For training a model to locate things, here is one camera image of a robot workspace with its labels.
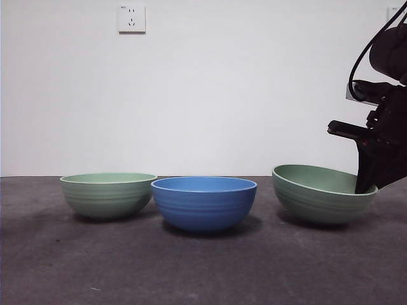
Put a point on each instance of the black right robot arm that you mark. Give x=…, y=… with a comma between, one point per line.
x=391, y=54

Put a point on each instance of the white wall socket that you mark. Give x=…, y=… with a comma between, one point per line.
x=132, y=19
x=390, y=12

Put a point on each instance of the right wrist grey camera box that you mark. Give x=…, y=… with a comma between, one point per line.
x=369, y=102

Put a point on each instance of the green ribbed bowl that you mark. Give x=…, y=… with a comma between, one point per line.
x=105, y=200
x=318, y=206

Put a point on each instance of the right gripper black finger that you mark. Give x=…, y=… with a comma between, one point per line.
x=369, y=165
x=395, y=165

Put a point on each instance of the blue ribbed bowl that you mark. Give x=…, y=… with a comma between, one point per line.
x=203, y=206

